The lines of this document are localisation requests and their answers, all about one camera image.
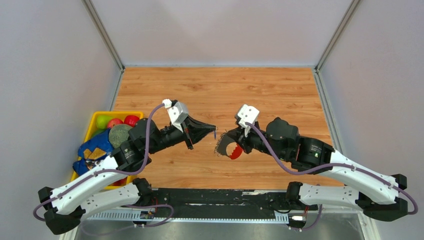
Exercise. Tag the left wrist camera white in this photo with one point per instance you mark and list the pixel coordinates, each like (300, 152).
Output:
(177, 112)

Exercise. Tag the blue snack bag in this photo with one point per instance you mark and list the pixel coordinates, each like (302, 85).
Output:
(92, 152)

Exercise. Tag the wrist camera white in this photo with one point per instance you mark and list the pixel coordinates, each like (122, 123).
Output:
(177, 112)
(245, 117)

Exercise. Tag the yellow plastic bin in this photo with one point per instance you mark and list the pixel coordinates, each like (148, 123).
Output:
(93, 130)

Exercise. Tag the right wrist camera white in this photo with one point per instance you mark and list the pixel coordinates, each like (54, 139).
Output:
(245, 117)

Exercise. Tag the green apple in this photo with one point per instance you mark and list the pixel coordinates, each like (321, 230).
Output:
(102, 121)

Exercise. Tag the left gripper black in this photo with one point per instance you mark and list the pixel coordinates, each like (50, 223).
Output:
(197, 130)

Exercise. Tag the netted melon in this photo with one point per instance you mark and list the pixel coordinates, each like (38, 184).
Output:
(118, 134)

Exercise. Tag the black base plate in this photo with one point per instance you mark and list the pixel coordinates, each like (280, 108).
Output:
(244, 204)

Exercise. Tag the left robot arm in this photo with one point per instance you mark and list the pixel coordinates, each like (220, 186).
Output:
(74, 202)

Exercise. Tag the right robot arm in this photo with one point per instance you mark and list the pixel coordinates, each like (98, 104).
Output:
(375, 194)

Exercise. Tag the red tomato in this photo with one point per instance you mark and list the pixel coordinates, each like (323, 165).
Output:
(131, 120)

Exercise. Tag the red apple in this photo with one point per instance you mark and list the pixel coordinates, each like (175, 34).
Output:
(113, 122)

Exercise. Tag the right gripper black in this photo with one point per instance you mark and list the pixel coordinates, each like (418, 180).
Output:
(242, 136)

